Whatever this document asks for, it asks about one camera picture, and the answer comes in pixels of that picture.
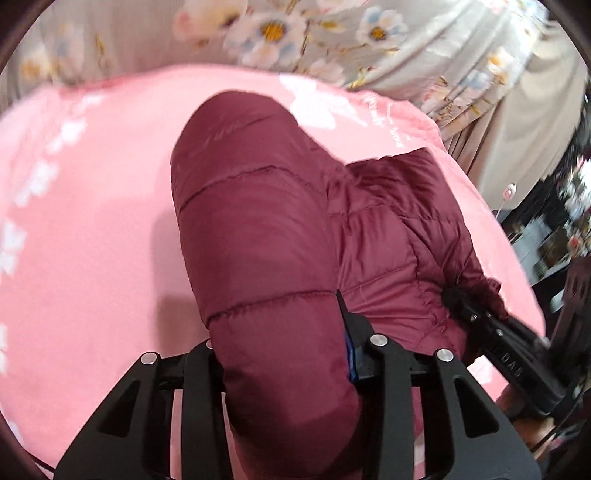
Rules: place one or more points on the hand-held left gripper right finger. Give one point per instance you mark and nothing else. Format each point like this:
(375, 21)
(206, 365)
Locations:
(352, 361)

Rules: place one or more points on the grey floral bed sheet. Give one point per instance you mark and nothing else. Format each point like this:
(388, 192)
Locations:
(323, 41)

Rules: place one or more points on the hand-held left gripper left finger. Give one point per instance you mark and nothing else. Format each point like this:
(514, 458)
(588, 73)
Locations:
(198, 374)

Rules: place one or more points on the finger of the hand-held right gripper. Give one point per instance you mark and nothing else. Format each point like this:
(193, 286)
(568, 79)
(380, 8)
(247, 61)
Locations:
(464, 304)

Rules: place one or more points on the person's right hand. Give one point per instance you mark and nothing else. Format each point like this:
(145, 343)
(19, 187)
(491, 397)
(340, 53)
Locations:
(524, 417)

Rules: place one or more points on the beige cloth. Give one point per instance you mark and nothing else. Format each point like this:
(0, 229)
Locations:
(531, 120)

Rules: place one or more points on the small white round device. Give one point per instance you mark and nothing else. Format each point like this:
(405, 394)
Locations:
(509, 191)

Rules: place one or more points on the dark cluttered shelf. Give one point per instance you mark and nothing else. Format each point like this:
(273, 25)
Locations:
(554, 217)

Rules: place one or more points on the maroon puffer jacket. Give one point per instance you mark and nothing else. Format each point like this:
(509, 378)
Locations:
(258, 240)

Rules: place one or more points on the pink blanket with white bows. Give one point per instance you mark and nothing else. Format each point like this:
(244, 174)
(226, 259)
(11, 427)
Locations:
(92, 258)

